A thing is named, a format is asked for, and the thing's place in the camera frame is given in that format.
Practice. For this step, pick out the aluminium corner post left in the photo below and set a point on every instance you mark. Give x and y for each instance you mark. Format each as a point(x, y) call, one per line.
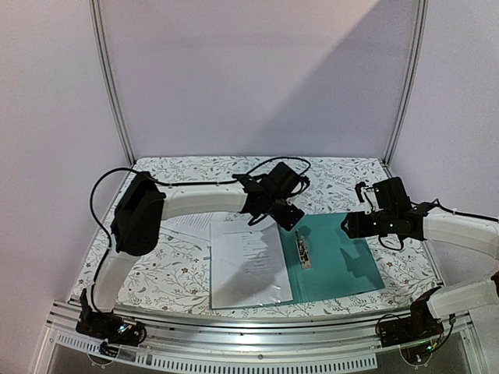
point(97, 18)

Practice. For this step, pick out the white printed paper sheet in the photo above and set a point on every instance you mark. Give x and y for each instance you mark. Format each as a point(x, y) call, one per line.
point(248, 266)

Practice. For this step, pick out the white paper stack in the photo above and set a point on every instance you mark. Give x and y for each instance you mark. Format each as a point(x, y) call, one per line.
point(196, 225)

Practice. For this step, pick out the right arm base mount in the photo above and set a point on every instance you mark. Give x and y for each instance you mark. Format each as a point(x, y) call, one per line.
point(418, 335)

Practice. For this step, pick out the aluminium corner post right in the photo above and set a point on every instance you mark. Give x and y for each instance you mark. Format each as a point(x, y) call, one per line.
point(408, 82)

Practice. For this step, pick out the teal plastic folder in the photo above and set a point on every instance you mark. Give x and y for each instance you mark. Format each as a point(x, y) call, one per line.
point(341, 266)

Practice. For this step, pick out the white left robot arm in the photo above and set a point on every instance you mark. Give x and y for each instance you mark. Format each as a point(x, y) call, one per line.
point(135, 228)

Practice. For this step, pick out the aluminium front rail frame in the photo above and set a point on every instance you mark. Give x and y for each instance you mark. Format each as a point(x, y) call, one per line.
point(184, 343)

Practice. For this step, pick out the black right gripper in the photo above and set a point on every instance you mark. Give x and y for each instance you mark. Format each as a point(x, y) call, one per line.
point(355, 226)

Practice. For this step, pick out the aluminium corner post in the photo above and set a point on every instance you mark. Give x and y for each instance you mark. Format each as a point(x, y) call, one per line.
point(97, 18)
point(408, 82)

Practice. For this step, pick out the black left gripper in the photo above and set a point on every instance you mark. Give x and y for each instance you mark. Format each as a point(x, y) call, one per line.
point(288, 220)

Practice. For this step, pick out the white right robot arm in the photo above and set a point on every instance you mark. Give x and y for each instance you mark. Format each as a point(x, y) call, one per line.
point(472, 233)

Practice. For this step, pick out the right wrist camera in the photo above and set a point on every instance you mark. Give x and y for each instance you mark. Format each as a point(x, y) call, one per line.
point(367, 197)

